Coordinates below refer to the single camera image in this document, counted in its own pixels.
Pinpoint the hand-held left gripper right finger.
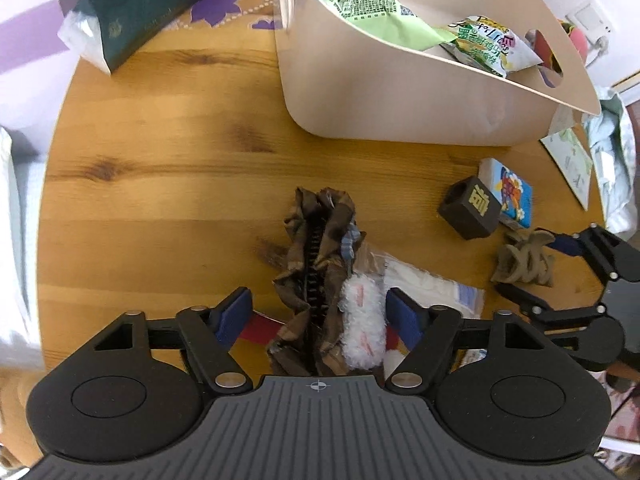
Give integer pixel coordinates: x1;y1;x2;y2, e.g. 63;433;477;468
384;287;551;391

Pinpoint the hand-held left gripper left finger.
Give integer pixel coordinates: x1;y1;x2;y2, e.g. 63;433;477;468
92;287;254;395

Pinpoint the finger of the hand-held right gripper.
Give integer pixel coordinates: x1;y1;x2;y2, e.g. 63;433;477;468
545;223;640;284
494;282;610;332

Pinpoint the brown hair claw clip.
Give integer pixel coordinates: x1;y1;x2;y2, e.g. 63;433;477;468
492;227;557;287

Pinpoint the brown fabric hair clip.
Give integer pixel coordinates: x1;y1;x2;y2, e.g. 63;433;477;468
267;186;369;377

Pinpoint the beige plastic storage basket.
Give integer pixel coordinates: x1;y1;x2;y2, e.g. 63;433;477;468
275;0;601;147

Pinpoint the red flat item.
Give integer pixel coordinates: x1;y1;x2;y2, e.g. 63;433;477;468
238;310;287;346

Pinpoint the white fluffy hair clip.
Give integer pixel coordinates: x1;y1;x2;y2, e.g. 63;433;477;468
339;272;389;369

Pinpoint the clear plastic bag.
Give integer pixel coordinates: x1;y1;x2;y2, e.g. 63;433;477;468
357;251;486;367

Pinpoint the blue cartoon card box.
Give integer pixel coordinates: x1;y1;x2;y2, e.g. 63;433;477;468
478;158;534;227

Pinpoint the white paper leaflet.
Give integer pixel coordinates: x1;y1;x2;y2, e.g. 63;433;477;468
539;107;592;211

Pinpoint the pale green plastic bag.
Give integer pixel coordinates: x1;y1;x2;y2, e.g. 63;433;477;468
582;87;640;234

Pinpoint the brown cube block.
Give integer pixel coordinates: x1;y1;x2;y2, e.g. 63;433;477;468
438;176;501;241

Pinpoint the round wooden desk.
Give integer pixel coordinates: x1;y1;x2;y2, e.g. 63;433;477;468
36;0;609;391

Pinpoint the pink round object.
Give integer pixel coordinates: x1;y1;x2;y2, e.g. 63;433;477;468
559;20;589;62

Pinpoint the yellow green snack packet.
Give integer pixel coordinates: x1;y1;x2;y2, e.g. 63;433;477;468
440;14;546;79

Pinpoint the dark green tissue pack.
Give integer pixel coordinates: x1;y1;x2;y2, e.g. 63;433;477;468
57;0;231;76

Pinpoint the white wall socket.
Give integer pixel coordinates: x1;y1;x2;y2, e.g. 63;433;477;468
564;0;612;47

